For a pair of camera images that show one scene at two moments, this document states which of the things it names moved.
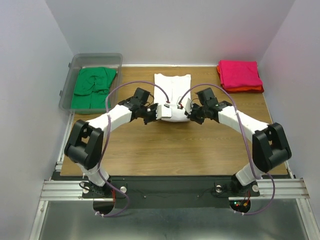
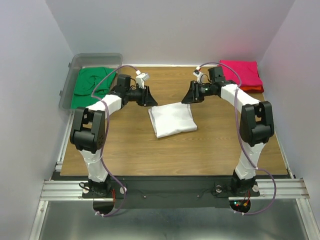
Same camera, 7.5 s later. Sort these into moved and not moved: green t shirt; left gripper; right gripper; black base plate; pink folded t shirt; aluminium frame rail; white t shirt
Moved: left gripper; white t shirt; right gripper
Not moved: pink folded t shirt; green t shirt; aluminium frame rail; black base plate
